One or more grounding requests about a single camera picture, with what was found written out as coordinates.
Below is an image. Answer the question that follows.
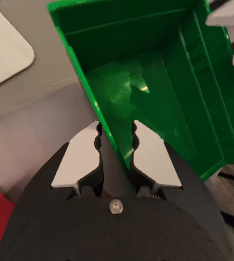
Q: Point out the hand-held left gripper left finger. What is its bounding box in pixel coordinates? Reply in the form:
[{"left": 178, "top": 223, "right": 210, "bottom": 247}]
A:
[{"left": 51, "top": 121, "right": 104, "bottom": 197}]

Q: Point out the white flat-base stand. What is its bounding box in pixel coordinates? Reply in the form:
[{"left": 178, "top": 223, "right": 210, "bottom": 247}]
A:
[{"left": 0, "top": 0, "right": 35, "bottom": 92}]

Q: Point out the green plastic storage bin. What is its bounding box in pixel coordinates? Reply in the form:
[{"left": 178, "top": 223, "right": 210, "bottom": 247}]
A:
[{"left": 46, "top": 0, "right": 234, "bottom": 182}]

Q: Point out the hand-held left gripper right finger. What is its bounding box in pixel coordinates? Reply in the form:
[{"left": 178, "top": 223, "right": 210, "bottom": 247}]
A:
[{"left": 128, "top": 120, "right": 183, "bottom": 194}]

